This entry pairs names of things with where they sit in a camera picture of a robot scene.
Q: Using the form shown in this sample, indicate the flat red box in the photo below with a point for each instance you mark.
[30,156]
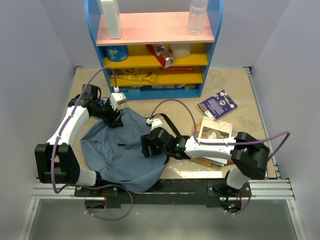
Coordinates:
[177,68]

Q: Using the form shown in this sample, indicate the purple book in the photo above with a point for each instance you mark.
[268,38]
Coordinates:
[218,105]

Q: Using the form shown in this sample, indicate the yellow chips bag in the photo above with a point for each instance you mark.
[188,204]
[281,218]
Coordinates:
[139,74]

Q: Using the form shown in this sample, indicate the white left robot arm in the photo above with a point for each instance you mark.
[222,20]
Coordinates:
[56,161]

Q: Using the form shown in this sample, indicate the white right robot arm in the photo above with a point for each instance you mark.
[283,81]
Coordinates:
[249,155]

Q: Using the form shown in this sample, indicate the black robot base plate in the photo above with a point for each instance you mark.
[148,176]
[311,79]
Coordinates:
[225,197]

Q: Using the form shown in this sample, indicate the white items on bottom shelf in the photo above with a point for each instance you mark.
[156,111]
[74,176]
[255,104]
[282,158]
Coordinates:
[136,89]

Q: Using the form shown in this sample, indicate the blue wooden shelf unit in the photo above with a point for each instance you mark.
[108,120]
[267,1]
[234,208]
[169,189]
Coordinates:
[140,29]

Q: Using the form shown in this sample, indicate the orange treehouse book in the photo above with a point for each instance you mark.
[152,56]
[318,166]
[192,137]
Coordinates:
[198,160]

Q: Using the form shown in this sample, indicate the translucent white plastic cup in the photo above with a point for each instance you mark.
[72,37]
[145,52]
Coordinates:
[180,50]

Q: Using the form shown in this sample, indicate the red and silver snack box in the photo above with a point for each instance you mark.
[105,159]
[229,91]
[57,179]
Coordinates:
[162,54]

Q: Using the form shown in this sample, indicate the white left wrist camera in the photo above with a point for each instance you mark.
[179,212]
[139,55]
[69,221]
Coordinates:
[116,99]

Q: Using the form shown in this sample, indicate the aluminium front frame rail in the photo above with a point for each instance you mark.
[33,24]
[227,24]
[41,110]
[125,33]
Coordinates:
[274,189]

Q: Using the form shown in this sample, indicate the blue cylindrical snack can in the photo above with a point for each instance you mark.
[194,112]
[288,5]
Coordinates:
[117,53]

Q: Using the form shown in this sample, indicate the clear plastic water bottle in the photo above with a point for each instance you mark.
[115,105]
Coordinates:
[196,17]

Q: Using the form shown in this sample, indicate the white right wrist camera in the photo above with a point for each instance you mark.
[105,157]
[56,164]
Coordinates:
[154,123]

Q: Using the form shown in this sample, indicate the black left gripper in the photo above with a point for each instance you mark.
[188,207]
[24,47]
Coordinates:
[114,120]

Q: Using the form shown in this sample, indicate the white coffee cover book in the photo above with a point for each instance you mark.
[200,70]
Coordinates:
[211,128]

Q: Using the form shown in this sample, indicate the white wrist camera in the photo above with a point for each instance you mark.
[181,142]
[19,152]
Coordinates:
[154,123]
[116,99]

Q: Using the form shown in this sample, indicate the white rectangular bottle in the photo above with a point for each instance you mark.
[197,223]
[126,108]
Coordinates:
[111,14]

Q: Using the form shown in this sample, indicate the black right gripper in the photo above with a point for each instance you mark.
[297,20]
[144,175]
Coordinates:
[146,141]

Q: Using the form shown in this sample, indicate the blue-grey fabric backpack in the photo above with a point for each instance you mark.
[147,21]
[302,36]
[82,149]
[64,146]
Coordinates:
[116,153]

